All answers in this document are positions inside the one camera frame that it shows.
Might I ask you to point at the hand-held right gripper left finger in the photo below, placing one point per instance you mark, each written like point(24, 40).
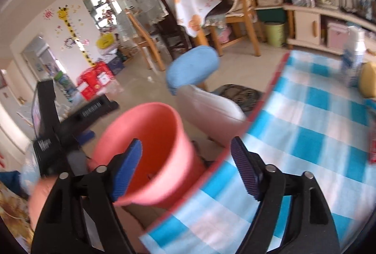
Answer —
point(126, 174)

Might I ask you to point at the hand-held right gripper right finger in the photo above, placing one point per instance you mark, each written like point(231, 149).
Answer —
point(246, 171)

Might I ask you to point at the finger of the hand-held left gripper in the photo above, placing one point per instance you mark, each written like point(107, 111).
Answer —
point(86, 136)
point(91, 110)

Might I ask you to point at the pink plastic bin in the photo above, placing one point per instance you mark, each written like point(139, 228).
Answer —
point(164, 136)

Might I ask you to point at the person's left forearm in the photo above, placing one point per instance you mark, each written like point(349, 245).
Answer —
point(41, 204)

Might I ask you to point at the red gift box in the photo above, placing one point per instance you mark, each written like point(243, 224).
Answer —
point(94, 81)

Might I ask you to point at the blue gift box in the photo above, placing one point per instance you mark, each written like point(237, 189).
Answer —
point(116, 64)

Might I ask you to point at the blue white checked tablecloth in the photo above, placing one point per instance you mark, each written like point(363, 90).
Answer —
point(293, 136)

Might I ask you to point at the white stool cushion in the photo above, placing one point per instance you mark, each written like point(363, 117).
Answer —
point(211, 113)

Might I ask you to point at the yellow plastic bag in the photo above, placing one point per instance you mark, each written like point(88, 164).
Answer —
point(105, 40)

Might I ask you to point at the dark patterned floor mat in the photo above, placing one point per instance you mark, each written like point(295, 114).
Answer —
point(243, 95)

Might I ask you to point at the bare wooden chair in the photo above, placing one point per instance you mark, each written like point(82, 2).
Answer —
point(147, 42)

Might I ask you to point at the blue stool cushion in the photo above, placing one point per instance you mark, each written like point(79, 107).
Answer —
point(194, 66)

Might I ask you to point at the dark wooden chair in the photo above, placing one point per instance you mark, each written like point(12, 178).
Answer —
point(173, 34)

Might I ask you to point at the green waste bin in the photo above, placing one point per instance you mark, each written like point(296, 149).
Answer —
point(274, 35)

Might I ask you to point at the white orange-print table cloth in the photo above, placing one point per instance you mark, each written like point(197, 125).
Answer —
point(194, 7)

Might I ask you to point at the wooden chair with cover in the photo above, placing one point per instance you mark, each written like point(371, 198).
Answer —
point(248, 22)

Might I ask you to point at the small yellow pear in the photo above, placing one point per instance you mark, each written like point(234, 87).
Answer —
point(369, 79)

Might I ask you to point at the cream television cabinet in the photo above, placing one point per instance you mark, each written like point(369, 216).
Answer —
point(305, 28)

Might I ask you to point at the tall white blue-label bottle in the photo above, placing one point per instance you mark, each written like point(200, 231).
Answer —
point(352, 57)

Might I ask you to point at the pink storage box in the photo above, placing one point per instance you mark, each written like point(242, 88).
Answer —
point(336, 35)

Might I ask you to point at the giraffe height wall sticker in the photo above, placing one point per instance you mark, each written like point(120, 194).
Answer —
point(70, 28)

